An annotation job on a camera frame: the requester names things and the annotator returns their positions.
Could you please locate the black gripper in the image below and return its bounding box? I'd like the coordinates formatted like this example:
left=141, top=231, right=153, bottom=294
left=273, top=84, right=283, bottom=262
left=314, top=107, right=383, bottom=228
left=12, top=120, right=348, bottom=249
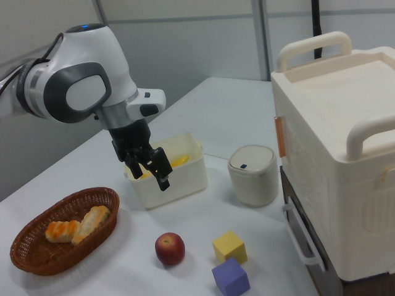
left=107, top=118, right=173, bottom=192

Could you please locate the long ridged bread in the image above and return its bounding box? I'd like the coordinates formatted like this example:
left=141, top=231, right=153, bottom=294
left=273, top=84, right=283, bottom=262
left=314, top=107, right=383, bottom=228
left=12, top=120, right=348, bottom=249
left=71, top=205, right=111, bottom=246

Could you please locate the short orange-topped bread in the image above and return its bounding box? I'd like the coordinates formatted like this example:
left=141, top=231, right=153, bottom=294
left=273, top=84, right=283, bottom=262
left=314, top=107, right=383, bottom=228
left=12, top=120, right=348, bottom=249
left=45, top=220, right=81, bottom=244

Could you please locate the white plastic storage bin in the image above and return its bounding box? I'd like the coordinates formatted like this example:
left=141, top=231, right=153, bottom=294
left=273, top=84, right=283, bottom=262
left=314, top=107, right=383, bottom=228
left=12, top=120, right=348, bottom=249
left=123, top=132, right=207, bottom=211

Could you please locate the yellow banana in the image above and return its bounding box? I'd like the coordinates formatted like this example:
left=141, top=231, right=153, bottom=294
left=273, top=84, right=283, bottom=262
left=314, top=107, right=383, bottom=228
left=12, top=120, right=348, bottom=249
left=140, top=154, right=191, bottom=179

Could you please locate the red apple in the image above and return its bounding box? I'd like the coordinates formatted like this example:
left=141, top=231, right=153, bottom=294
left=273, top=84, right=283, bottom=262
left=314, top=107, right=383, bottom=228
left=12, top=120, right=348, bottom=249
left=154, top=232, right=186, bottom=266

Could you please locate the small white lidded trash can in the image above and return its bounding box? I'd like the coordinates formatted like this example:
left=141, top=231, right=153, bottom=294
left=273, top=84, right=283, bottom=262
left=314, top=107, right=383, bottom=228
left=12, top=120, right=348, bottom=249
left=227, top=144, right=280, bottom=207

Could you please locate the yellow cube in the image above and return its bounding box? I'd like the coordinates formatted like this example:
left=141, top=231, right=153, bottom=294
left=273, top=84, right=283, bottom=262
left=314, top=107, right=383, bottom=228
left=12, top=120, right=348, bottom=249
left=212, top=230, right=248, bottom=265

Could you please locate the purple cube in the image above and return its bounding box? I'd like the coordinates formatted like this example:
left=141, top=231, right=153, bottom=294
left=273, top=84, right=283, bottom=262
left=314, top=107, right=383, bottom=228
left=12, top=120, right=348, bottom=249
left=211, top=257, right=250, bottom=296

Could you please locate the brown wicker basket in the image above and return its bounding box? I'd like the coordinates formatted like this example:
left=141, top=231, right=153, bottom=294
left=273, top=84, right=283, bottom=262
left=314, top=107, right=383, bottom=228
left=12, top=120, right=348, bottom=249
left=9, top=186, right=120, bottom=276

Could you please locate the black pole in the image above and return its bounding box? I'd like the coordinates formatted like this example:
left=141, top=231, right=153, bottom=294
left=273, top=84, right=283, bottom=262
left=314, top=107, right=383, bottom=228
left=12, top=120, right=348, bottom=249
left=310, top=0, right=325, bottom=59

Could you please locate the copper cabinet door handle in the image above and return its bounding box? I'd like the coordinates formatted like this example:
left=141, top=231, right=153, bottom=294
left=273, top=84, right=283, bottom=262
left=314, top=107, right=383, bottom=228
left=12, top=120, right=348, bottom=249
left=275, top=116, right=285, bottom=157

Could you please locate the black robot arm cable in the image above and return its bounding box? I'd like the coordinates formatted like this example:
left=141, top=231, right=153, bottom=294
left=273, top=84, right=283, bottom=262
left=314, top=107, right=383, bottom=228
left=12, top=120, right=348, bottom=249
left=0, top=32, right=65, bottom=93

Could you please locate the white drawer handle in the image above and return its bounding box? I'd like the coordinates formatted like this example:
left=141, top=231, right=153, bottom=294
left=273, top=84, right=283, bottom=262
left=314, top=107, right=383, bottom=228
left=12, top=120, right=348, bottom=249
left=283, top=195, right=326, bottom=272

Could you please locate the cream cabinet with handles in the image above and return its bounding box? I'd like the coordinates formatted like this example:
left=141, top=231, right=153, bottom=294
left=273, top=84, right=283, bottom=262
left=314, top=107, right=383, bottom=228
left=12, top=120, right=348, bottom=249
left=270, top=30, right=395, bottom=283

